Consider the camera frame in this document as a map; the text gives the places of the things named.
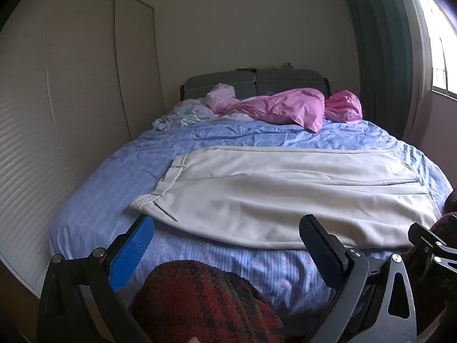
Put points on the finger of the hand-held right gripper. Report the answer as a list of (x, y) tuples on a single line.
[(430, 248)]

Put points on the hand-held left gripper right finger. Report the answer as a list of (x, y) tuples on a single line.
[(319, 250)]

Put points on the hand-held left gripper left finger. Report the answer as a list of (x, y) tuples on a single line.
[(132, 253)]

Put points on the cream white pants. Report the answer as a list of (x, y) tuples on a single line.
[(278, 193)]

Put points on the blue bed sheet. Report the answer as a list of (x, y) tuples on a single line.
[(107, 200)]

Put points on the white louvered wardrobe doors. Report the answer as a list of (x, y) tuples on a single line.
[(64, 132)]

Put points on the pink pillow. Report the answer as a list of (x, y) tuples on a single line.
[(342, 109)]

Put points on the pink duvet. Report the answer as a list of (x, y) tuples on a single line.
[(285, 109)]

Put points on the floral pastel pillow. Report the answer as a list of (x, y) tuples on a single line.
[(185, 112)]

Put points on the grey padded headboard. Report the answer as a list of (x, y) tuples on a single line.
[(250, 82)]

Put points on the window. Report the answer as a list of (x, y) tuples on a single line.
[(441, 50)]

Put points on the teal curtain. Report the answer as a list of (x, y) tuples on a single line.
[(382, 50)]

